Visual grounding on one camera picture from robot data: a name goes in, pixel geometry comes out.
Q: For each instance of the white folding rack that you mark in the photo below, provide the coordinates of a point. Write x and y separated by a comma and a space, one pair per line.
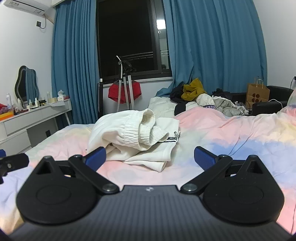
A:
124, 81

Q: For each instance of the wavy black-framed mirror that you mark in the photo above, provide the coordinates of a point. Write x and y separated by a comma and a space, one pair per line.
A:
24, 84

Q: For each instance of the white tissue box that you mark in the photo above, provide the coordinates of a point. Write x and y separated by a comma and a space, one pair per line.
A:
61, 97

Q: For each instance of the white puffer jacket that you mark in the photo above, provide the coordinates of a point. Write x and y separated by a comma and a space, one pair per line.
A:
217, 104

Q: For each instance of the white spray bottle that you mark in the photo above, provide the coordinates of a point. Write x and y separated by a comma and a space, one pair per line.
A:
8, 100

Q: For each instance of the tall clear bottle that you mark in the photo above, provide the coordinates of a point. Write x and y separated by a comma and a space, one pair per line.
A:
48, 96

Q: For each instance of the white knit garment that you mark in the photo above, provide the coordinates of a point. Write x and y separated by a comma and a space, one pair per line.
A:
120, 129

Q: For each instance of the brown plush toy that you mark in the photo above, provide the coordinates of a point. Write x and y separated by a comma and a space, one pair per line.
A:
257, 95

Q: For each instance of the black armchair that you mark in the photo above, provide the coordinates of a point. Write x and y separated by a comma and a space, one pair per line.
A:
277, 91

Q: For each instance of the red cloth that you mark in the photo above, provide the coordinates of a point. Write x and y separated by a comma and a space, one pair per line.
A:
136, 90

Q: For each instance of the white air conditioner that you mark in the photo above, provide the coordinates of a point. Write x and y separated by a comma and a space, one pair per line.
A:
23, 5

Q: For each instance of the blue curtain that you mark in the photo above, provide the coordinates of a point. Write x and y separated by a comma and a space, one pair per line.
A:
74, 58
208, 46

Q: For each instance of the pastel tie-dye blanket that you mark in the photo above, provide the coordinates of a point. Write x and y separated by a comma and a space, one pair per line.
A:
231, 134

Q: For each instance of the red and orange box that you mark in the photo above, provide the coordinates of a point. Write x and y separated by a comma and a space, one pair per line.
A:
4, 114

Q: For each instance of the white pillow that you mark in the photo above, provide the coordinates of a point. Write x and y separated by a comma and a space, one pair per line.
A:
161, 104

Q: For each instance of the dark window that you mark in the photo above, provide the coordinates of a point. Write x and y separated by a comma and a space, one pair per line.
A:
129, 34

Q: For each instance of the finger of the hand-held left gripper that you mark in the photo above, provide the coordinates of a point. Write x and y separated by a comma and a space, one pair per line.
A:
16, 160

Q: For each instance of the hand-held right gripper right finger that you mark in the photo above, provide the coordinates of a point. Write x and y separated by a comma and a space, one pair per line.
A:
204, 157

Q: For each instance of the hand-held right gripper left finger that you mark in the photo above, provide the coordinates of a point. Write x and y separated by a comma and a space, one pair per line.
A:
96, 156

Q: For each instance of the white dressing table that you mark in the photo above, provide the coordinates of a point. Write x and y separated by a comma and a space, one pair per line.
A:
27, 122

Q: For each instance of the small white pump bottle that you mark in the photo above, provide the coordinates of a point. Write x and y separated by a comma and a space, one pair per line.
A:
36, 102

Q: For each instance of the mustard yellow cloth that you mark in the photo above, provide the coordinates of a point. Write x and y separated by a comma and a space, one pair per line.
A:
192, 91

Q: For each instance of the white cloth with black label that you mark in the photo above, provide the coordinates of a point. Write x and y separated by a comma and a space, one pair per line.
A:
161, 150

